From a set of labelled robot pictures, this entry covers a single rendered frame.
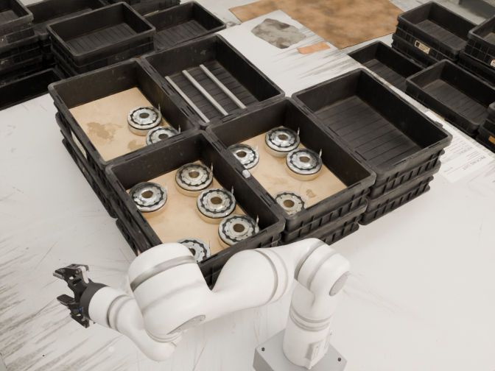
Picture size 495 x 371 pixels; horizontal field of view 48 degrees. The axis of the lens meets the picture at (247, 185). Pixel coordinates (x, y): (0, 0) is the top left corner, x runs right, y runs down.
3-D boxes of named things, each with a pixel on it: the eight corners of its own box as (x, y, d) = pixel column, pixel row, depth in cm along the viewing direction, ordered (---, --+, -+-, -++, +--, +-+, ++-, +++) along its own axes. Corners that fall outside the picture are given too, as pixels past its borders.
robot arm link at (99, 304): (135, 308, 119) (155, 317, 116) (91, 333, 111) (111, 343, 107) (130, 270, 116) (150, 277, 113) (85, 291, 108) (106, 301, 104)
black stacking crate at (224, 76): (283, 124, 178) (287, 96, 170) (202, 157, 165) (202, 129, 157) (216, 62, 199) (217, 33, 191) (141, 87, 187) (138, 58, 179)
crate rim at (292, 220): (377, 182, 149) (379, 176, 147) (287, 228, 137) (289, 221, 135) (287, 101, 171) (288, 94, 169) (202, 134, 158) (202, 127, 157)
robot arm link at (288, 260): (244, 237, 91) (287, 271, 87) (319, 231, 114) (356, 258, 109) (219, 283, 94) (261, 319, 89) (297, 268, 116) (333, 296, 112)
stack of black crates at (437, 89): (489, 157, 273) (518, 101, 248) (451, 182, 259) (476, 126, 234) (425, 112, 293) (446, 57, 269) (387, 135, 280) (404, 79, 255)
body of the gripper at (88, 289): (88, 294, 108) (59, 281, 113) (93, 333, 110) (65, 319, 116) (118, 279, 113) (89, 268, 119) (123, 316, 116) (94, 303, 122)
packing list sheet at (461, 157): (497, 157, 189) (498, 156, 189) (455, 186, 179) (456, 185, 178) (421, 107, 206) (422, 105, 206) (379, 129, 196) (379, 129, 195)
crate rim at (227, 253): (287, 228, 137) (289, 221, 135) (180, 283, 124) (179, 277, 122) (202, 134, 158) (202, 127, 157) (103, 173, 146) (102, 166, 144)
